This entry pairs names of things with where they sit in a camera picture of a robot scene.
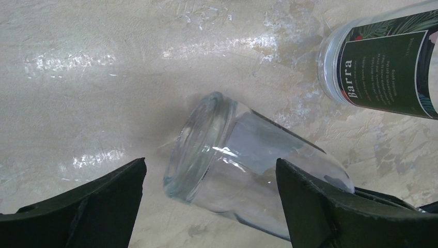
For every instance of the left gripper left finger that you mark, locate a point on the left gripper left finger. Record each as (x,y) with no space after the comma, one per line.
(100,213)

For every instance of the clear bottle silver cap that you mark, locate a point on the clear bottle silver cap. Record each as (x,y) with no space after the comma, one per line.
(387,62)

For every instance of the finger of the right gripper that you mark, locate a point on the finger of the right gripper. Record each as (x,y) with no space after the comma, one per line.
(394,201)

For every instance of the clear bottle white cap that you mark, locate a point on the clear bottle white cap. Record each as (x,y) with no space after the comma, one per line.
(224,161)

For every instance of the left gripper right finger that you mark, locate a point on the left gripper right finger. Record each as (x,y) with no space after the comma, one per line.
(319,214)

